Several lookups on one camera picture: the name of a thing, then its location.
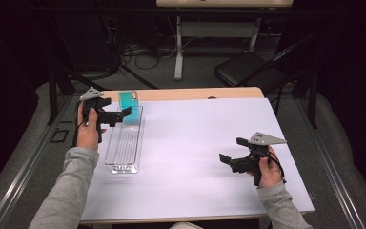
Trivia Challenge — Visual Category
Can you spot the frosted translucent phone case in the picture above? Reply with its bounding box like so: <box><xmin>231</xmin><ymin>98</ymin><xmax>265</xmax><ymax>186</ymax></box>
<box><xmin>118</xmin><ymin>91</ymin><xmax>140</xmax><ymax>126</ymax></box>

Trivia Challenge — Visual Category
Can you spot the black metal stand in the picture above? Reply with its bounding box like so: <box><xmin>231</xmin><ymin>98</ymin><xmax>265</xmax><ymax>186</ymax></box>
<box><xmin>46</xmin><ymin>60</ymin><xmax>77</xmax><ymax>126</ymax></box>

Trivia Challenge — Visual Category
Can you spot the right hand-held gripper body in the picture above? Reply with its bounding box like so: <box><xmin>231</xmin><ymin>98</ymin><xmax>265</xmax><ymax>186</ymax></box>
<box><xmin>229</xmin><ymin>132</ymin><xmax>288</xmax><ymax>187</ymax></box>

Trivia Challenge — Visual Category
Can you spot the floor cables bundle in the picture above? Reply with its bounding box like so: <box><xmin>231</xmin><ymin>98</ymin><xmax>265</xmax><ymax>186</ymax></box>
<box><xmin>120</xmin><ymin>37</ymin><xmax>180</xmax><ymax>72</ymax></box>

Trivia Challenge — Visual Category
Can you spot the black wrist strap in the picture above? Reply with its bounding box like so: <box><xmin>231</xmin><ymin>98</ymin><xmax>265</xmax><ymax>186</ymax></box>
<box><xmin>267</xmin><ymin>152</ymin><xmax>288</xmax><ymax>185</ymax></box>
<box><xmin>71</xmin><ymin>106</ymin><xmax>89</xmax><ymax>149</ymax></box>

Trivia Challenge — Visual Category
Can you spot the person's right hand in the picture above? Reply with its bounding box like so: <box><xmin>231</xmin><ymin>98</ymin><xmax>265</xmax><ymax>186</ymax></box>
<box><xmin>247</xmin><ymin>145</ymin><xmax>284</xmax><ymax>189</ymax></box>

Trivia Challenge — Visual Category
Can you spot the aluminium floor rail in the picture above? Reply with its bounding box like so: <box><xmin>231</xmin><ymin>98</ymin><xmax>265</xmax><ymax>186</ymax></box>
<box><xmin>0</xmin><ymin>94</ymin><xmax>74</xmax><ymax>229</ymax></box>
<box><xmin>295</xmin><ymin>98</ymin><xmax>366</xmax><ymax>229</ymax></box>

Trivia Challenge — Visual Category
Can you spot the person's left hand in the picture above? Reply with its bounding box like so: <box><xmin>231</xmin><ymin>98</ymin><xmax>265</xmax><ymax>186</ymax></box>
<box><xmin>75</xmin><ymin>101</ymin><xmax>108</xmax><ymax>153</ymax></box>

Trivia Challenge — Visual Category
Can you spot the wooden table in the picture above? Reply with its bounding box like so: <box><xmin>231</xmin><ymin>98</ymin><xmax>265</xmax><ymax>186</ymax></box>
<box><xmin>77</xmin><ymin>86</ymin><xmax>313</xmax><ymax>227</ymax></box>

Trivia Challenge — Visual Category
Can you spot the black equipment cabinet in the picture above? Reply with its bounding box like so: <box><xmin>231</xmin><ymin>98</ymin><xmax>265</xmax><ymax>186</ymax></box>
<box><xmin>52</xmin><ymin>12</ymin><xmax>119</xmax><ymax>73</ymax></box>

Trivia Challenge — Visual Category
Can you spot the black horizontal bar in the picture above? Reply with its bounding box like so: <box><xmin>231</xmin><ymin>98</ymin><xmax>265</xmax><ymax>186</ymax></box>
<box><xmin>34</xmin><ymin>7</ymin><xmax>335</xmax><ymax>16</ymax></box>

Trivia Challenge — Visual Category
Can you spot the person's leg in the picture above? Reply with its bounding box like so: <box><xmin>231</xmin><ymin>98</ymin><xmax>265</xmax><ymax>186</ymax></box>
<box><xmin>168</xmin><ymin>221</ymin><xmax>206</xmax><ymax>229</ymax></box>

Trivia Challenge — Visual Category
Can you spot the white-legged desk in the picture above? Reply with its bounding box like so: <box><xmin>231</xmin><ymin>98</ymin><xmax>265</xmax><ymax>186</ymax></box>
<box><xmin>155</xmin><ymin>0</ymin><xmax>294</xmax><ymax>81</ymax></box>

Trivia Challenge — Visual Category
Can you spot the black folding chair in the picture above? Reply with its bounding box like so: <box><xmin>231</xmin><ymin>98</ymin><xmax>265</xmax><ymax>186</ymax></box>
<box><xmin>213</xmin><ymin>32</ymin><xmax>318</xmax><ymax>96</ymax></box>

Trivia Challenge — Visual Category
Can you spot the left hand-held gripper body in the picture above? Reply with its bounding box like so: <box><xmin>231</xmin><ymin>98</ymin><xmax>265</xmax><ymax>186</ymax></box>
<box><xmin>78</xmin><ymin>86</ymin><xmax>124</xmax><ymax>144</ymax></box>

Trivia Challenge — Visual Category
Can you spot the clear plastic tray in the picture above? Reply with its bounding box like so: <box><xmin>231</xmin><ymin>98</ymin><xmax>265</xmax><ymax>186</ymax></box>
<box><xmin>104</xmin><ymin>105</ymin><xmax>145</xmax><ymax>176</ymax></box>

